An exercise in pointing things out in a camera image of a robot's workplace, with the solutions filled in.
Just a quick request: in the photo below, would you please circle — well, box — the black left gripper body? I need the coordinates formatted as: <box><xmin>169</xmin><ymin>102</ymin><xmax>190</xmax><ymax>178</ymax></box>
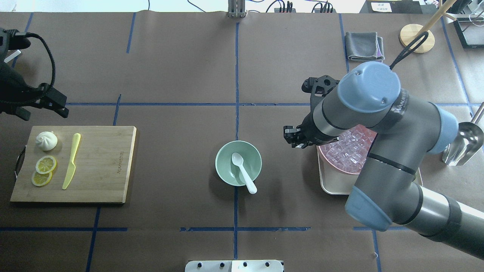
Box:
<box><xmin>0</xmin><ymin>63</ymin><xmax>69</xmax><ymax>121</ymax></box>

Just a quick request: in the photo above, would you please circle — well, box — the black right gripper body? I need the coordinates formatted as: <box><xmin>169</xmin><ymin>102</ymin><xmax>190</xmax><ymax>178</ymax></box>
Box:
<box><xmin>284</xmin><ymin>114</ymin><xmax>333</xmax><ymax>148</ymax></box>

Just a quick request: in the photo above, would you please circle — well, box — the white plastic spoon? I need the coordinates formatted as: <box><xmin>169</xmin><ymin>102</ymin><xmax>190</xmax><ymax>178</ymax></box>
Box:
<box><xmin>231</xmin><ymin>153</ymin><xmax>258</xmax><ymax>194</ymax></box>

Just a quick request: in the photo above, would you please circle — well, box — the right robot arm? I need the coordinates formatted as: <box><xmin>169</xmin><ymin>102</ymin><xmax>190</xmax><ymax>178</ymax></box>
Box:
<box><xmin>284</xmin><ymin>61</ymin><xmax>484</xmax><ymax>259</ymax></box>

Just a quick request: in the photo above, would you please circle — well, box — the pink bowl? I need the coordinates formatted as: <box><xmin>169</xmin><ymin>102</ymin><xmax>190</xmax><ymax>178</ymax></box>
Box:
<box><xmin>317</xmin><ymin>125</ymin><xmax>379</xmax><ymax>175</ymax></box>

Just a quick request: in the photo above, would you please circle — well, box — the clear ice cubes pile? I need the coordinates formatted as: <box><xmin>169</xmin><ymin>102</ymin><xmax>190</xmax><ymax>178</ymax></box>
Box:
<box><xmin>321</xmin><ymin>127</ymin><xmax>376</xmax><ymax>173</ymax></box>

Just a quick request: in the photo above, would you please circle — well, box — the mint green bowl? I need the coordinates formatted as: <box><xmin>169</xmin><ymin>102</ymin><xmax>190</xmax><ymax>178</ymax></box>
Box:
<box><xmin>215</xmin><ymin>141</ymin><xmax>262</xmax><ymax>187</ymax></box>

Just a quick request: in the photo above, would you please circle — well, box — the metal ice scoop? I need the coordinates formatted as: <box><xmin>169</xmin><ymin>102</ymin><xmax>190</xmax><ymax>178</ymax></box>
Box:
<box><xmin>442</xmin><ymin>103</ymin><xmax>484</xmax><ymax>166</ymax></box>

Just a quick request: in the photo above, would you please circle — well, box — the cream rectangular tray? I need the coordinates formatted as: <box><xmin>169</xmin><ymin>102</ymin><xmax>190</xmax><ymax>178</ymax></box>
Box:
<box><xmin>317</xmin><ymin>145</ymin><xmax>423</xmax><ymax>195</ymax></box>

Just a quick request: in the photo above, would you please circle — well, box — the lemon slice upper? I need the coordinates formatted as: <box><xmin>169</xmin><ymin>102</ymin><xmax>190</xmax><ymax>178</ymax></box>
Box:
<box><xmin>35</xmin><ymin>155</ymin><xmax>57</xmax><ymax>174</ymax></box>

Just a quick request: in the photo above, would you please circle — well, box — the lemon slice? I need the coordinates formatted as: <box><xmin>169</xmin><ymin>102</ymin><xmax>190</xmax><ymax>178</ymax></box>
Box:
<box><xmin>31</xmin><ymin>172</ymin><xmax>53</xmax><ymax>187</ymax></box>
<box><xmin>35</xmin><ymin>155</ymin><xmax>57</xmax><ymax>174</ymax></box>

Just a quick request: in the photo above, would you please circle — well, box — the lemon slice lower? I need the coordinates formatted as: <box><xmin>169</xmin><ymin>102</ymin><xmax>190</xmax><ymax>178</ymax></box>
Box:
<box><xmin>31</xmin><ymin>172</ymin><xmax>53</xmax><ymax>187</ymax></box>

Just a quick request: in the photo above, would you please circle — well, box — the yellow plastic knife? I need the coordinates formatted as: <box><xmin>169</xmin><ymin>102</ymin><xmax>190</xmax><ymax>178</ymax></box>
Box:
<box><xmin>62</xmin><ymin>133</ymin><xmax>82</xmax><ymax>190</ymax></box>

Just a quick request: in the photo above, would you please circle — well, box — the grey folded cloth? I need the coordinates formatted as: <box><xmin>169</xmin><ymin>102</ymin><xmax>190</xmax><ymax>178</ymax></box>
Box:
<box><xmin>344</xmin><ymin>32</ymin><xmax>385</xmax><ymax>62</ymax></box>

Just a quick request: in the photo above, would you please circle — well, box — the bamboo cutting board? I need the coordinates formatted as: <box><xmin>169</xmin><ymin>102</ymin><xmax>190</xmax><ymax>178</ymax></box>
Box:
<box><xmin>10</xmin><ymin>126</ymin><xmax>137</xmax><ymax>203</ymax></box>

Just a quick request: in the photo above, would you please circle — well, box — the wooden mug tree stand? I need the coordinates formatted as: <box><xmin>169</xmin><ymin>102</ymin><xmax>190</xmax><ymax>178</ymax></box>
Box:
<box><xmin>398</xmin><ymin>0</ymin><xmax>457</xmax><ymax>53</ymax></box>

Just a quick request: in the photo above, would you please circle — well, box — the metal tray with glasses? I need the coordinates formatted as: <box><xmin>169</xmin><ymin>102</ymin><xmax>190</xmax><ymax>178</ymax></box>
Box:
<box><xmin>453</xmin><ymin>17</ymin><xmax>484</xmax><ymax>49</ymax></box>

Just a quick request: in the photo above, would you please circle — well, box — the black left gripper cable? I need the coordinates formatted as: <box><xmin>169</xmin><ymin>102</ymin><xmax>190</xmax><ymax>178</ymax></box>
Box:
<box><xmin>8</xmin><ymin>32</ymin><xmax>56</xmax><ymax>102</ymax></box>

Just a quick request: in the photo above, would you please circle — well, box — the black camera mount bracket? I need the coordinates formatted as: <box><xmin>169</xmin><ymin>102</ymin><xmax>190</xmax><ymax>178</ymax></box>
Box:
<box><xmin>301</xmin><ymin>75</ymin><xmax>340</xmax><ymax>110</ymax></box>

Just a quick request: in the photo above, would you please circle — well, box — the aluminium frame post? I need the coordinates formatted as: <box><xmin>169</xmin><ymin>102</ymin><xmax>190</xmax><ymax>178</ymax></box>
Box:
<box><xmin>227</xmin><ymin>0</ymin><xmax>247</xmax><ymax>18</ymax></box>

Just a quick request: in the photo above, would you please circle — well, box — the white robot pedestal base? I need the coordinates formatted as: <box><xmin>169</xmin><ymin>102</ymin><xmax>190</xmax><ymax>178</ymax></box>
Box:
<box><xmin>185</xmin><ymin>260</ymin><xmax>285</xmax><ymax>272</ymax></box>

